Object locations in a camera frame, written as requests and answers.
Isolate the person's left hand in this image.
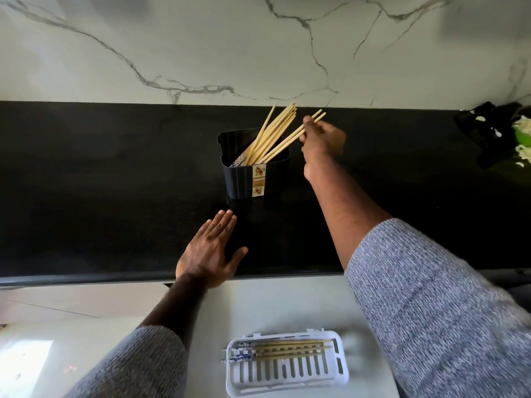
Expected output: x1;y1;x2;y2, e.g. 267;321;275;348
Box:
176;210;249;289

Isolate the person's right hand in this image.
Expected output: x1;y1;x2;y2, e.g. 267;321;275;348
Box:
299;115;347;164

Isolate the plain wooden chopstick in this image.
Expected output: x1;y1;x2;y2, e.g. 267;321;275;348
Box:
259;112;327;164
256;109;323;164

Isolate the person's right forearm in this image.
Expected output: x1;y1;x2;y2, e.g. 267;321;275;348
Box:
304;158;394;271

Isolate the person's left forearm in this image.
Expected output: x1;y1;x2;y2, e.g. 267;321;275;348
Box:
140;273;209;354

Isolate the bundle of wooden chopsticks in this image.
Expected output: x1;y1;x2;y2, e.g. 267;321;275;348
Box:
241;102;298;167

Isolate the black ribbed chopstick holder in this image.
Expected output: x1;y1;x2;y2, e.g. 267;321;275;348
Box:
217;127;291;200

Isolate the white slotted plastic tray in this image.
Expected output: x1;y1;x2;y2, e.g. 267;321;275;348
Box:
225;328;349;398

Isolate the black plastic bag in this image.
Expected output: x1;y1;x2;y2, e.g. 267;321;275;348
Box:
454;102;524;169

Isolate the grey knit sweater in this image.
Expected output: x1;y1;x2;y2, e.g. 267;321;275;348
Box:
62;218;531;398

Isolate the green bowl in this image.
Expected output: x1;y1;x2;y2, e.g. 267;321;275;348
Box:
512;115;531;148

